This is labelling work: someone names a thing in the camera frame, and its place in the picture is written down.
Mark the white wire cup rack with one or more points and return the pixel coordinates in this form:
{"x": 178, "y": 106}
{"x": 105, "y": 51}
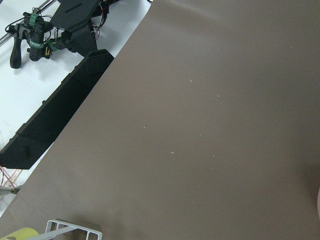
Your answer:
{"x": 57, "y": 229}

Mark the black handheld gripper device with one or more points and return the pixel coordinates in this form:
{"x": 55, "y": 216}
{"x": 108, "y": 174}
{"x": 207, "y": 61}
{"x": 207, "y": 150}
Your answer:
{"x": 73, "y": 27}

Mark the yellow plastic cup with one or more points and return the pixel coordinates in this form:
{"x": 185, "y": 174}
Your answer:
{"x": 21, "y": 234}

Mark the pink bowl of ice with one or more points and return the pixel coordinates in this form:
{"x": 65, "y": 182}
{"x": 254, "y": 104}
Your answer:
{"x": 318, "y": 203}

